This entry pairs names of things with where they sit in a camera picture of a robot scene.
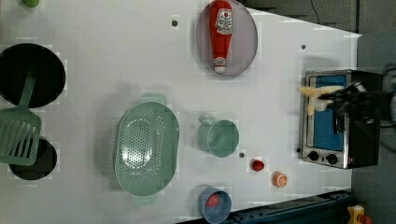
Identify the yellow red emergency button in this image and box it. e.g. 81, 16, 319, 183
347, 204, 373, 224

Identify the red strawberry toy on table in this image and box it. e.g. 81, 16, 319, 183
252, 160, 265, 172

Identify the black toaster oven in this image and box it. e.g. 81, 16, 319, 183
301, 70, 382, 169

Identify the orange slice toy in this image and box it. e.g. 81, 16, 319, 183
273, 172, 288, 188

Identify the red ketchup bottle toy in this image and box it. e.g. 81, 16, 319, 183
209, 0, 233, 74

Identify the peeled banana toy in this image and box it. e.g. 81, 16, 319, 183
299, 86, 343, 116

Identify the green marker cap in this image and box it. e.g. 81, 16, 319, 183
22, 0, 40, 8

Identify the large black bowl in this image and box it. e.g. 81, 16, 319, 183
0, 43, 66, 108

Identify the blue cup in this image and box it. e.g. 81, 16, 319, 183
198, 187, 232, 224

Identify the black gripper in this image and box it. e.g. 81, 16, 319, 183
318, 80, 392, 122

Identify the red strawberry toy in cup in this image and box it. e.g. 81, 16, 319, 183
205, 193, 220, 208

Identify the green perforated colander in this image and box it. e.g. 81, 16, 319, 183
114, 92, 179, 206

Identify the grey round plate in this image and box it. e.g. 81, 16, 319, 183
195, 0, 259, 76

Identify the green spatula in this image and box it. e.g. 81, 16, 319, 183
0, 68, 42, 166

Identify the green mug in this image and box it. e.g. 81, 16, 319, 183
198, 116, 239, 158

